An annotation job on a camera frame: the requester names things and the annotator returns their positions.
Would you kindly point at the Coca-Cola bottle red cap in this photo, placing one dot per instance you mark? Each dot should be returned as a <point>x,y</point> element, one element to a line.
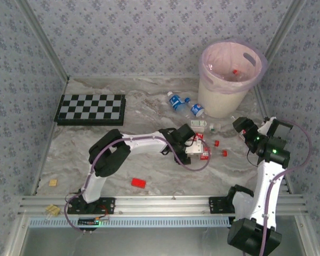
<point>205,154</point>
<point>216,143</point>

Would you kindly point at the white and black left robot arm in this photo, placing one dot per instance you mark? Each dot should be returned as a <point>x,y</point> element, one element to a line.
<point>144,142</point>

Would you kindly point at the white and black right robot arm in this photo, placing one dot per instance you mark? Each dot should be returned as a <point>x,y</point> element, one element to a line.
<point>264,192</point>

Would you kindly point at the white plastic waste bin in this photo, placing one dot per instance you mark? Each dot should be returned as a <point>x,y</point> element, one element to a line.
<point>221,104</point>

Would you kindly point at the pink plastic bin liner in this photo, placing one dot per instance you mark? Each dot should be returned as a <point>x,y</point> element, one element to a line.
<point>221,58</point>

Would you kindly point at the clear bottle green-banded cap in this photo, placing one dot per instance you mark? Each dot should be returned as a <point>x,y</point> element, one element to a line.
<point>213,127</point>

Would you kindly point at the blue-label bottle white cap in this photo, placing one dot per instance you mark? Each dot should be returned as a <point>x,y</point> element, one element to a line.
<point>176,102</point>

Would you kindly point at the small Pepsi bottle blue cap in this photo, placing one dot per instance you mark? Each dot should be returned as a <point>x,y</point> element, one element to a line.
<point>197,109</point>

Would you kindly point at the red-capped bottle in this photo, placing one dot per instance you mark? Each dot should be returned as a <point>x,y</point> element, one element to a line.
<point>235,71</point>

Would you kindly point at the red plastic block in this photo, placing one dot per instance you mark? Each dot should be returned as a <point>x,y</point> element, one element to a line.
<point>138,183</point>

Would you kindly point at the black and grey chessboard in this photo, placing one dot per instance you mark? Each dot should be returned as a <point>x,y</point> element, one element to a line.
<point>90,109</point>

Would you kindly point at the small tan wooden square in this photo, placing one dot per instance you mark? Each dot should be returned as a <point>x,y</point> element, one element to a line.
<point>53,182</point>

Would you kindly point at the tan wooden pieces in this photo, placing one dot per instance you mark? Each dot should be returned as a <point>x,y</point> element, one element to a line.
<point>52,210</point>

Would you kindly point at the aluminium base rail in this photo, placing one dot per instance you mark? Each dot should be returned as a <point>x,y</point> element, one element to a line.
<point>160,204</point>

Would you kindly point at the aluminium frame post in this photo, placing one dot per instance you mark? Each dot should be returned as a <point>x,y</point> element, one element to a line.
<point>42,34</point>
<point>282,34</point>

